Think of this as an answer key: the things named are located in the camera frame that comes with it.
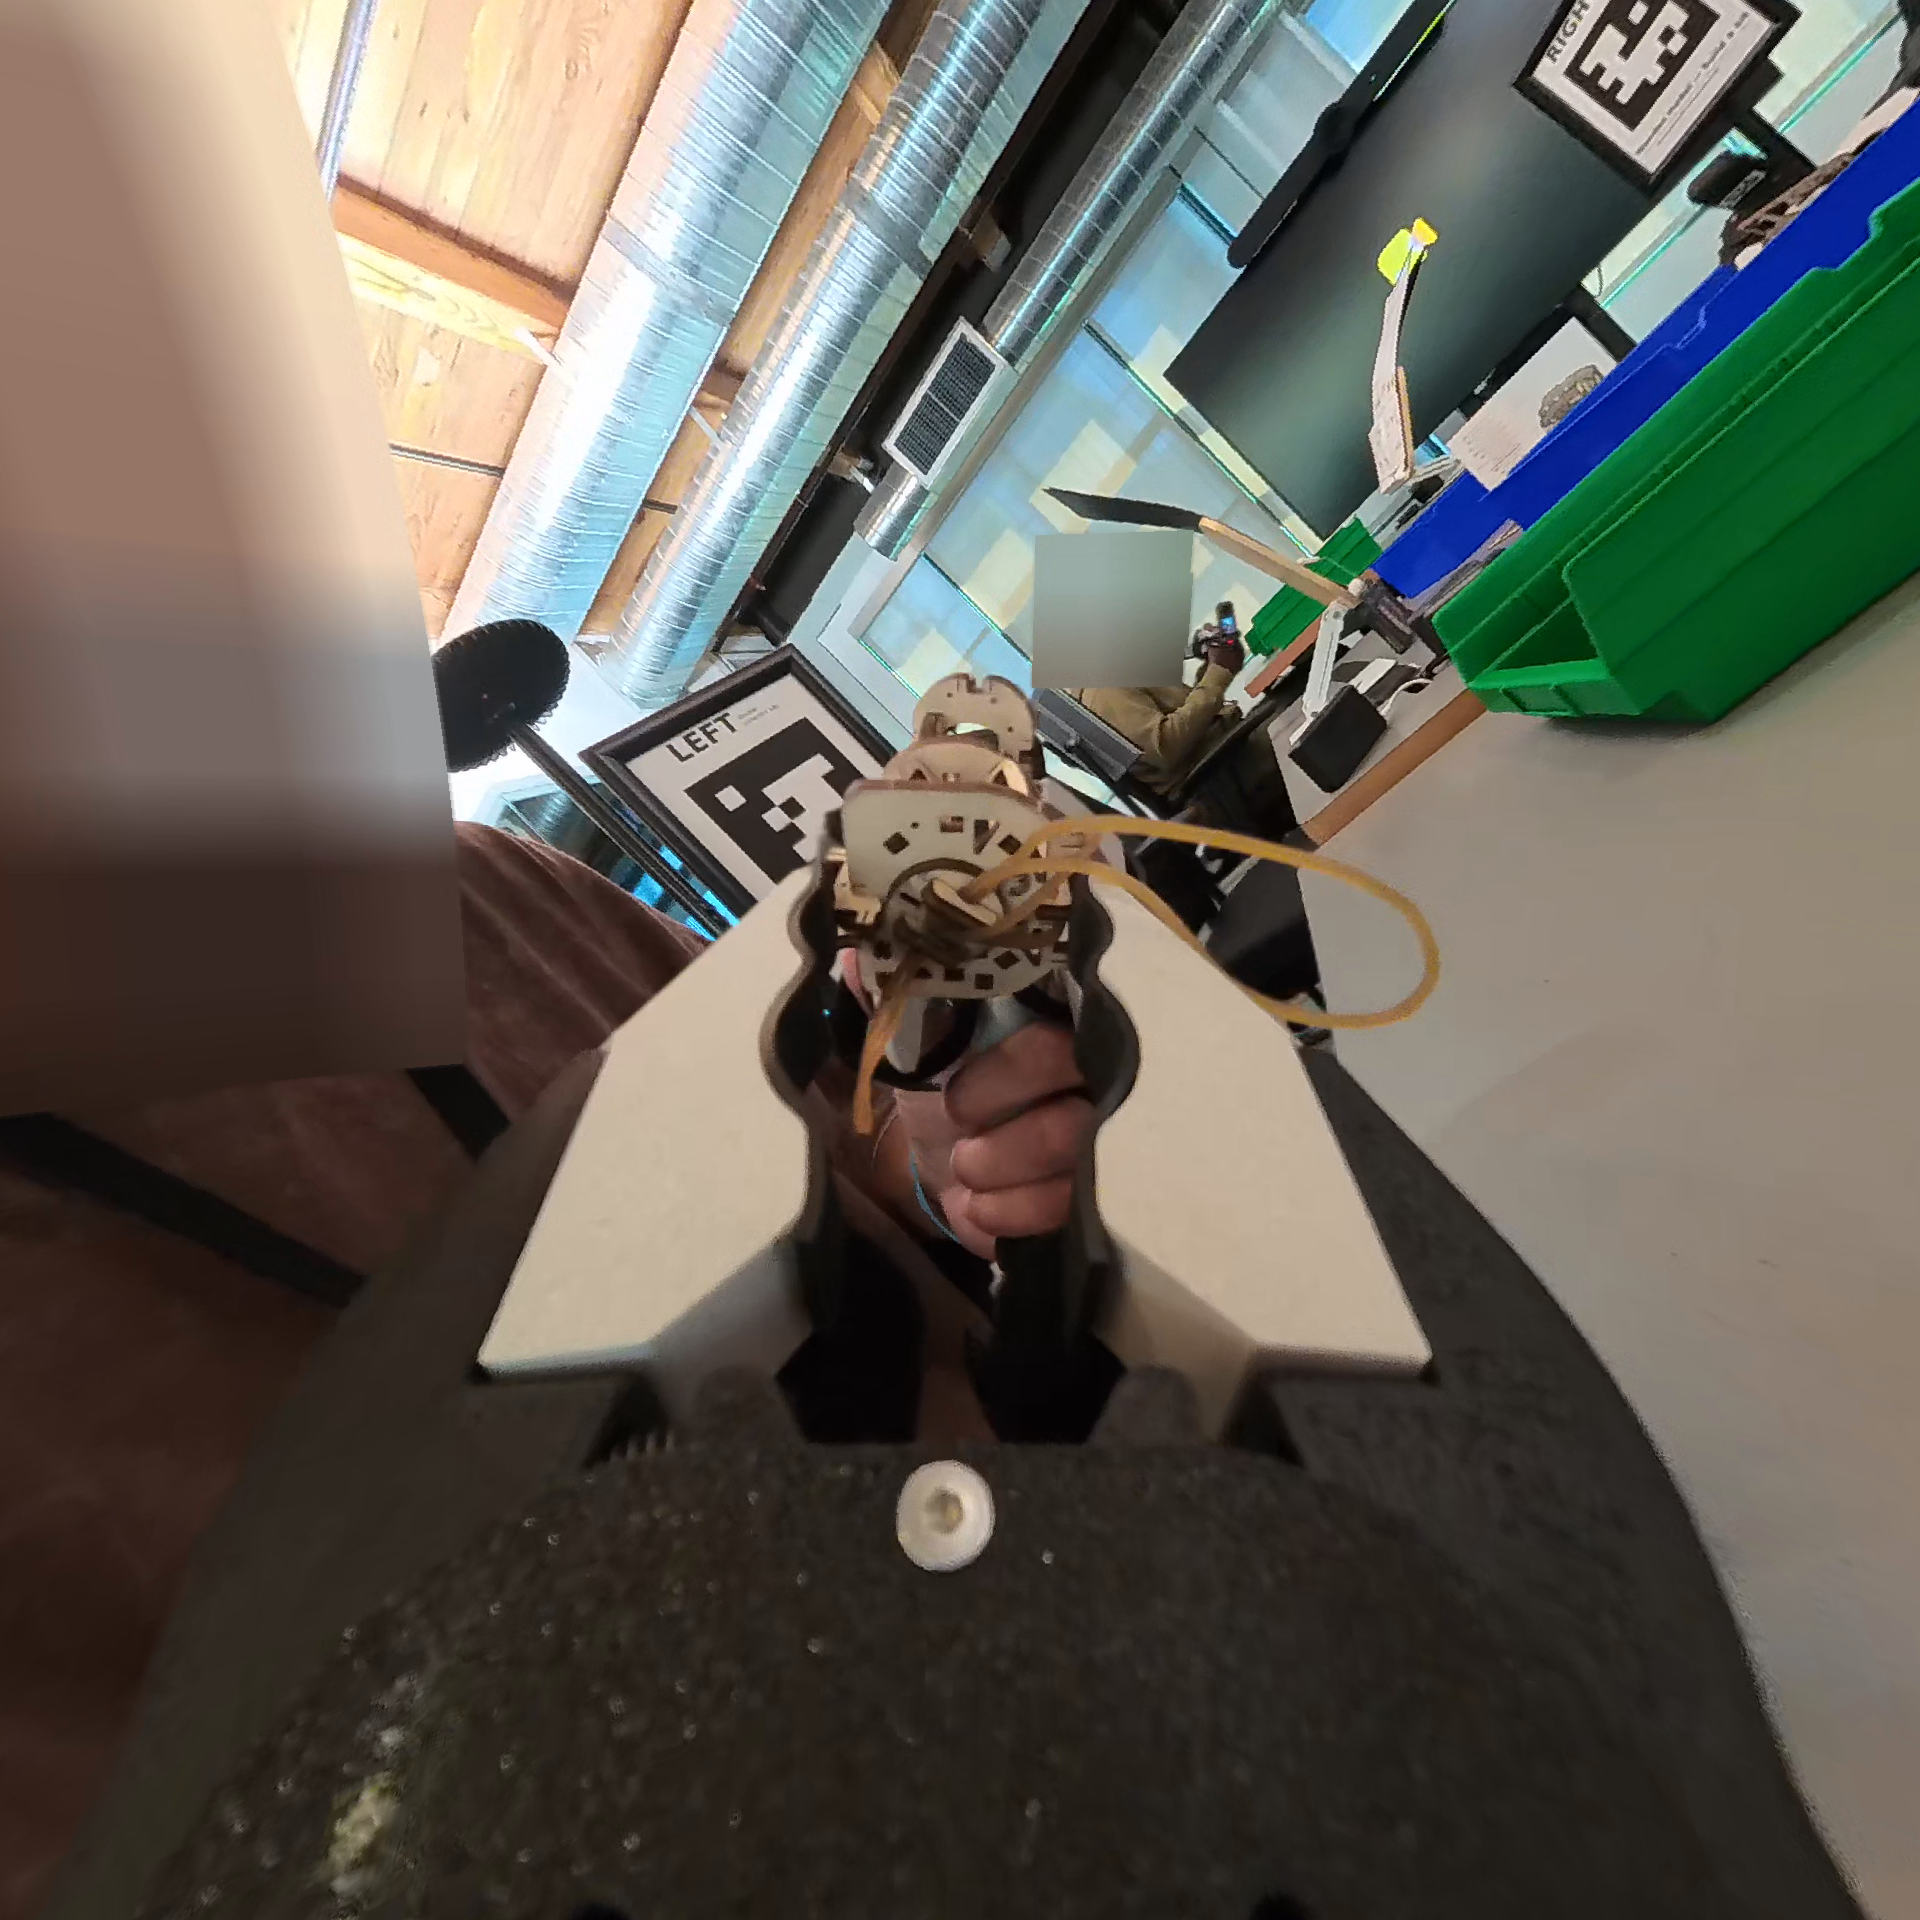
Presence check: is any silver ventilation duct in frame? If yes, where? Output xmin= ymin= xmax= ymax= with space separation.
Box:
xmin=441 ymin=0 xmax=1082 ymax=661
xmin=614 ymin=0 xmax=1292 ymax=710

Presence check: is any white desk stand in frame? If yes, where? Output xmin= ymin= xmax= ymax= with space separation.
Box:
xmin=1289 ymin=570 xmax=1433 ymax=798

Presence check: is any green plastic bin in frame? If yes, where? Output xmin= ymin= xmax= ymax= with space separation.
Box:
xmin=1428 ymin=194 xmax=1920 ymax=725

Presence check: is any white vent grille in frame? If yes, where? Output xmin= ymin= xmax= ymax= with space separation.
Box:
xmin=877 ymin=314 xmax=1008 ymax=485

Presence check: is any small green bin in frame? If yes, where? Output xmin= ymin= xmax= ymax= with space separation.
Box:
xmin=1248 ymin=515 xmax=1386 ymax=649

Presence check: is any yellow rubber band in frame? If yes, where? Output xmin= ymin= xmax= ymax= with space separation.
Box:
xmin=847 ymin=814 xmax=1446 ymax=1138

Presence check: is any large black monitor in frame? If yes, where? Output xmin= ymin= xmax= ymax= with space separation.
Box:
xmin=1162 ymin=29 xmax=1674 ymax=490

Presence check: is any black framed tag sign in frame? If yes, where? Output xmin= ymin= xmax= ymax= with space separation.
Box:
xmin=1512 ymin=0 xmax=1801 ymax=198
xmin=576 ymin=644 xmax=901 ymax=944

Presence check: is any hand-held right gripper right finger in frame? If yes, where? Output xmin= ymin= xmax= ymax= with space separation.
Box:
xmin=1076 ymin=881 xmax=1438 ymax=1450

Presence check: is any person's left hand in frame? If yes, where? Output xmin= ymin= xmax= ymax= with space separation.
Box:
xmin=942 ymin=1032 xmax=1094 ymax=1265

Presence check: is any wooden model assembly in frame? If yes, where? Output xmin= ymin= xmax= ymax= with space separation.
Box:
xmin=816 ymin=671 xmax=1085 ymax=1003

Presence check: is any person's left forearm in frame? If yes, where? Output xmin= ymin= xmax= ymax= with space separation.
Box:
xmin=831 ymin=1110 xmax=992 ymax=1313

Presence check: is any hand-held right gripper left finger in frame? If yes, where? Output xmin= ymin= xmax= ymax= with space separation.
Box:
xmin=476 ymin=866 xmax=829 ymax=1403

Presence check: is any blue plastic bin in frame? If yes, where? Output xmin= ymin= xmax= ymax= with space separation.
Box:
xmin=1371 ymin=142 xmax=1920 ymax=601

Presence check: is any black lanyard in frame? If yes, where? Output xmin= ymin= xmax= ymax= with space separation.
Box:
xmin=0 ymin=1110 xmax=369 ymax=1310

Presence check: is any white paper stand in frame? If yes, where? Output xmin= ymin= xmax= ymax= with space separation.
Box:
xmin=1363 ymin=275 xmax=1460 ymax=494

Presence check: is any white photo sheet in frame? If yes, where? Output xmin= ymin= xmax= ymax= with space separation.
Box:
xmin=1446 ymin=314 xmax=1640 ymax=492

